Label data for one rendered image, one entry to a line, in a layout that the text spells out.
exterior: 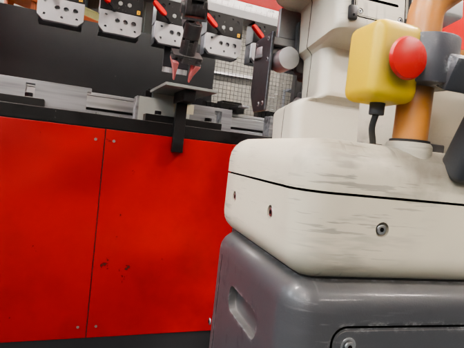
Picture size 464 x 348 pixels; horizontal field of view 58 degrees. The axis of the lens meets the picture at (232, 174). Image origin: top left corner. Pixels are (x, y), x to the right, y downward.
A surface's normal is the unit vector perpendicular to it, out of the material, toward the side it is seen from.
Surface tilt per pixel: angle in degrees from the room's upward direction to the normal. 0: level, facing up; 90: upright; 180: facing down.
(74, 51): 90
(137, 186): 90
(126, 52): 90
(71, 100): 90
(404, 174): 81
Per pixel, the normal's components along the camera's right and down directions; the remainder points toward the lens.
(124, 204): 0.37, 0.08
